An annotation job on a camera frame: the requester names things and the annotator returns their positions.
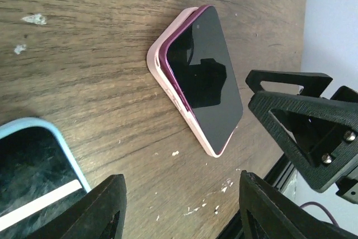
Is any pink phone case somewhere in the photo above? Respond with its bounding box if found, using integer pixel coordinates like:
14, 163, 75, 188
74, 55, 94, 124
146, 7, 228, 158

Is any red phone black screen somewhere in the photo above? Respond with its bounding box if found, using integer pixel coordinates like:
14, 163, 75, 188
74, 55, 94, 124
158, 5, 243, 158

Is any light blue phone case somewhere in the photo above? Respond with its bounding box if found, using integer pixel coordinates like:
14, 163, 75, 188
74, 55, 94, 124
0, 117, 92, 239

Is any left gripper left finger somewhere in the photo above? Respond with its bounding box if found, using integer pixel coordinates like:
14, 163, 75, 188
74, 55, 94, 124
28, 174, 127, 238

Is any blue phone black screen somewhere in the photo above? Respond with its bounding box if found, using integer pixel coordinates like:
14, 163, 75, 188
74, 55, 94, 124
1, 127, 87, 238

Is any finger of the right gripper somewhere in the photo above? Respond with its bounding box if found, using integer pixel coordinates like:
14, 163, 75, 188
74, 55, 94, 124
246, 70, 333, 97

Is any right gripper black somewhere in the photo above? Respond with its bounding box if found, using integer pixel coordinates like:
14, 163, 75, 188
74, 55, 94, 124
248, 86, 357, 203

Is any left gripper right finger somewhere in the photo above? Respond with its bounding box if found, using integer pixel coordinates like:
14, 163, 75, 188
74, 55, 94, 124
239, 170, 357, 238

